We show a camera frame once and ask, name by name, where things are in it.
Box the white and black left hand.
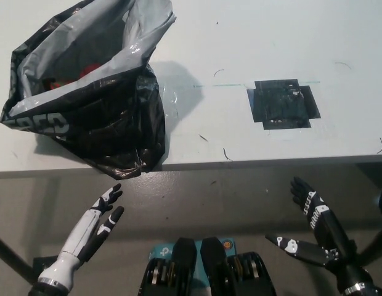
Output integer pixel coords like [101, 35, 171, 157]
[38, 183, 125, 291]

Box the black plastic bag grey lettering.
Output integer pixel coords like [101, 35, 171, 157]
[0, 0, 177, 181]

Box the red green coffee bean bag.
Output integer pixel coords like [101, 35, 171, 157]
[44, 63, 102, 92]

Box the robot left black ribbed block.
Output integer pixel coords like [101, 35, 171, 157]
[137, 236, 197, 296]

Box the robot black ribbed block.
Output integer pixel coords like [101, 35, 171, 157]
[137, 236, 197, 296]
[199, 236, 277, 296]

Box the robot right black ribbed block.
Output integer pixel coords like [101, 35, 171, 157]
[199, 236, 277, 296]

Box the black table leg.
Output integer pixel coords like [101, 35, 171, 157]
[0, 232, 38, 286]

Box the black tape patch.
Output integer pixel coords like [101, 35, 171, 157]
[246, 78, 322, 130]

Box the black floor bracket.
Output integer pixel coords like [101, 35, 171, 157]
[32, 255, 61, 275]

